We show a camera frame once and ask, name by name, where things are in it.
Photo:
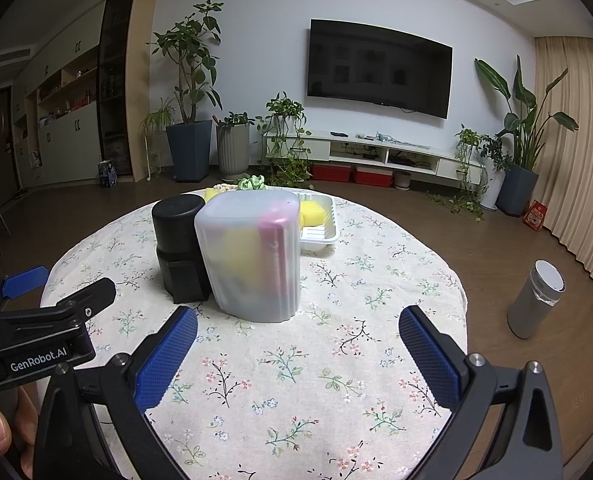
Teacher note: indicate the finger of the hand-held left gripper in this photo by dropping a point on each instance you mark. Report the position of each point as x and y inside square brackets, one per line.
[76, 305]
[24, 281]

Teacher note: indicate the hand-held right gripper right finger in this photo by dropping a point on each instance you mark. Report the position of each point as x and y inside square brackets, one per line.
[431, 355]

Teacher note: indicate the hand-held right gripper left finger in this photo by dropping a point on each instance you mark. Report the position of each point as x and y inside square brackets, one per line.
[166, 355]

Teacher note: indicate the white plastic tray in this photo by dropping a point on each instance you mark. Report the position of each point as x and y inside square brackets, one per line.
[321, 237]

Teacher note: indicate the yellow wedge sponge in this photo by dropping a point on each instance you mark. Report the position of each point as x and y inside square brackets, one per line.
[211, 195]

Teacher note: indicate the cream chenille cloth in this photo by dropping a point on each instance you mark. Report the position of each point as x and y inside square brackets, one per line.
[224, 189]

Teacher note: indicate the yellow sponge block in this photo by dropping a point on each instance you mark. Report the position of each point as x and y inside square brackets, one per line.
[312, 212]

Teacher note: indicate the green cloth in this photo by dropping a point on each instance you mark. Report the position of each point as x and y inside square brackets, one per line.
[250, 182]

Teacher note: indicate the yellow soft block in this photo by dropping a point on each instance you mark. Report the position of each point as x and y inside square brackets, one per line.
[239, 257]

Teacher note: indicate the grey cylindrical bin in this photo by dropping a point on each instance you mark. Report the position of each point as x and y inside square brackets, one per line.
[531, 305]

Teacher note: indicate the black cylindrical container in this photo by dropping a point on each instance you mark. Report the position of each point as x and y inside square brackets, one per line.
[176, 240]

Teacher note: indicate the floral tablecloth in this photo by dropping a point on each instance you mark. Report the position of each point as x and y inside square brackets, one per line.
[301, 360]

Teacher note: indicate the blue box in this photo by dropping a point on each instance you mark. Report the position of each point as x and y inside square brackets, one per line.
[107, 174]

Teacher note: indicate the pink cylinder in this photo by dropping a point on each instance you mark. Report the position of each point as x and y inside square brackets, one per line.
[279, 255]

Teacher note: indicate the translucent plastic container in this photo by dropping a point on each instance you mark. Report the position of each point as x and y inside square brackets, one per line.
[236, 210]

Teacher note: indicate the small round pot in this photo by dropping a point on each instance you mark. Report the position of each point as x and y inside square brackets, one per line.
[402, 181]

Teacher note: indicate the large-leaf plant in blue pot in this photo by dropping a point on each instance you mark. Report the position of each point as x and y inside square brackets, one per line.
[516, 190]

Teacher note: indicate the red storage box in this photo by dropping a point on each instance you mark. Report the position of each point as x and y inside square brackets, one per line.
[331, 173]
[373, 177]

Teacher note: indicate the tall potted tree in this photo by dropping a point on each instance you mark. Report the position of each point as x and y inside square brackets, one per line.
[189, 152]

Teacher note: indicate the grassy plant on white stand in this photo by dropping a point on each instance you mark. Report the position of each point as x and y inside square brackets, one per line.
[156, 115]

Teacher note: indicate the plant in ribbed grey pot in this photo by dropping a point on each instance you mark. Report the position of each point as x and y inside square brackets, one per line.
[232, 152]

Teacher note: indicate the vine plant in white pot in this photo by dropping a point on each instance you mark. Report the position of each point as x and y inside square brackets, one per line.
[471, 145]

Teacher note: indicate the dark display shelf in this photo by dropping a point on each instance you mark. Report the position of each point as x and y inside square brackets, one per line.
[114, 85]

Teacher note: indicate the ceiling air vent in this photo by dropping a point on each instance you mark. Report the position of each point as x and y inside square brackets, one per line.
[6, 58]

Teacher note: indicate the small teal object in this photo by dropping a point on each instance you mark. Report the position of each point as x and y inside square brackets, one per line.
[382, 136]

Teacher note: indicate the black remote control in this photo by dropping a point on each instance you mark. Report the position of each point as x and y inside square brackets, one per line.
[339, 134]

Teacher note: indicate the white television console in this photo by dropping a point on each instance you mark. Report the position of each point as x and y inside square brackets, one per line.
[321, 142]

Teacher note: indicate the beige curtain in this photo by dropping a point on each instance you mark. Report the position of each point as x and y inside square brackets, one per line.
[581, 160]

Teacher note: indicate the trailing green vine plant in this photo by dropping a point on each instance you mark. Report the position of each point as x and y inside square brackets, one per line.
[284, 115]

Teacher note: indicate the white wall cabinet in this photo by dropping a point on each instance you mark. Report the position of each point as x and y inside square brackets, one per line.
[66, 145]

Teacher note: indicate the wall television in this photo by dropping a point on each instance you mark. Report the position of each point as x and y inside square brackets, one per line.
[376, 65]

